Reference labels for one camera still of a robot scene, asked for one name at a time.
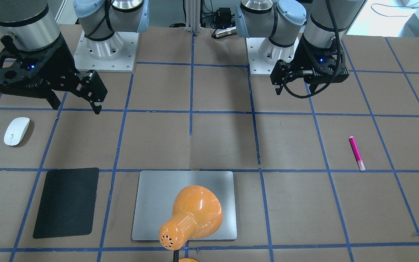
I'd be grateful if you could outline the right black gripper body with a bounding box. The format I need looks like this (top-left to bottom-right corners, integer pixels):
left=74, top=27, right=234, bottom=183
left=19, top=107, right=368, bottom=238
left=0, top=33, right=108, bottom=104

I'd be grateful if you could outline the black mousepad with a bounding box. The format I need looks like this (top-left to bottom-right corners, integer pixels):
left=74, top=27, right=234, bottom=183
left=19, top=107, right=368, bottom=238
left=33, top=167, right=99, bottom=239

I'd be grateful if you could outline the pink pen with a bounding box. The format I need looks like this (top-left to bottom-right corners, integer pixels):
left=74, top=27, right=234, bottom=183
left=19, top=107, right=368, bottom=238
left=348, top=136, right=366, bottom=171

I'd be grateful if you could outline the silver laptop notebook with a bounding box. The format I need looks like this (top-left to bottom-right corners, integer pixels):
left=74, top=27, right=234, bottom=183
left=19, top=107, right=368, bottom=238
left=131, top=170, right=238, bottom=241

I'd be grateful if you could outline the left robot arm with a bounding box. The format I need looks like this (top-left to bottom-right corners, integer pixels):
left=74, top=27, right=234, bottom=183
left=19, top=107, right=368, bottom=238
left=235, top=0, right=365, bottom=99

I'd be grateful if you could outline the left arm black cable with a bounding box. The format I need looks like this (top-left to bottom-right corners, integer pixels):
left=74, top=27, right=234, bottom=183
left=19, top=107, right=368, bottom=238
left=282, top=0, right=343, bottom=99

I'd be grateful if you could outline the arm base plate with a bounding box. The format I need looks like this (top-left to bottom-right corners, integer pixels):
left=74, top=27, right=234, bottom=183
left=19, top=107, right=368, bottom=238
left=246, top=37, right=299, bottom=76
left=73, top=32, right=140, bottom=73

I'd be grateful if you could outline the white computer mouse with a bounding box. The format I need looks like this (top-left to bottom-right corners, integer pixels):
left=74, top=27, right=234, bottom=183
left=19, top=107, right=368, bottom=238
left=4, top=117, right=30, bottom=146

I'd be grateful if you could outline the orange desk lamp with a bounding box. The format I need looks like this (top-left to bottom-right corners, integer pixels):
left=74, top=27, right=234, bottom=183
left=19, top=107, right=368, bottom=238
left=159, top=185, right=223, bottom=262

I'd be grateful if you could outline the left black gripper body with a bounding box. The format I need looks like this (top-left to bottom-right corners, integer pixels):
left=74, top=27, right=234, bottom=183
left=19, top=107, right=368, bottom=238
left=270, top=36, right=349, bottom=86

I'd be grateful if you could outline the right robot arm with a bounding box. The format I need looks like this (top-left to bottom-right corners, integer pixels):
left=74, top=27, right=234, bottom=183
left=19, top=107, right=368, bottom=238
left=0, top=0, right=149, bottom=115

